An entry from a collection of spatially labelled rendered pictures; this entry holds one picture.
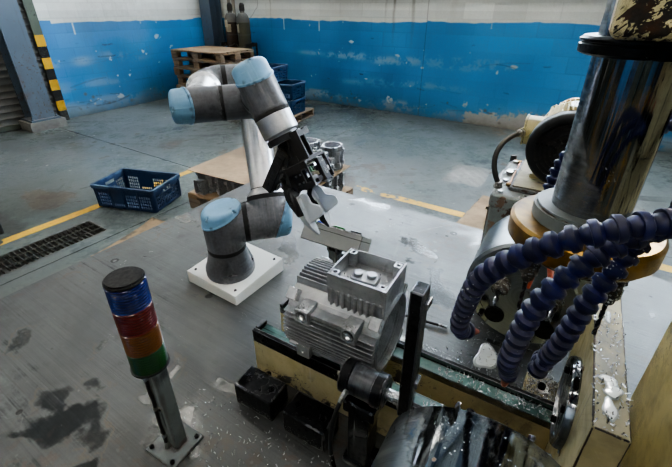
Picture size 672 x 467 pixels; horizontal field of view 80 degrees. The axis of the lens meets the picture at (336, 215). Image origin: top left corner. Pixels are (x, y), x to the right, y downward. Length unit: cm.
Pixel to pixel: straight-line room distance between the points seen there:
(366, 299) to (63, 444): 69
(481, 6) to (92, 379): 591
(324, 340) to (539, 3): 564
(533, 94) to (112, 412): 584
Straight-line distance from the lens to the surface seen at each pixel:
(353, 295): 74
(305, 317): 78
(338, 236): 100
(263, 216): 116
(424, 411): 56
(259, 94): 79
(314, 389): 96
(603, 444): 63
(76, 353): 126
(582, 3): 605
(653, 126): 54
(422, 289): 55
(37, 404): 118
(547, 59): 611
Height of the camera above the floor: 159
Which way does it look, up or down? 28 degrees down
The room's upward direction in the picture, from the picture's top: straight up
